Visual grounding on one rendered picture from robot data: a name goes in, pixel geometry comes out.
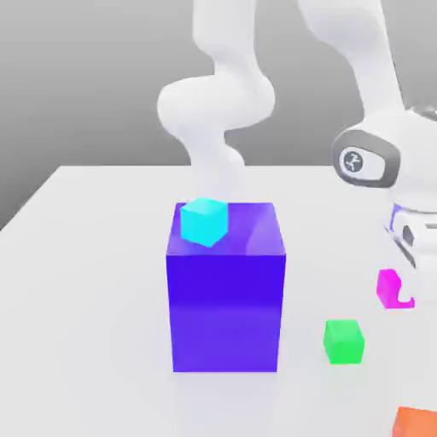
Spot small green cube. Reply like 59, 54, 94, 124
323, 318, 366, 365

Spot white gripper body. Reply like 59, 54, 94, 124
383, 224, 437, 303

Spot large blue box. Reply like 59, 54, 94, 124
165, 201, 287, 374

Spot small magenta cube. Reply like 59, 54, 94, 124
376, 268, 417, 311

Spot small cyan cube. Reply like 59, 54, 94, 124
179, 196, 229, 248

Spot large orange box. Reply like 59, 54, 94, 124
391, 405, 437, 437

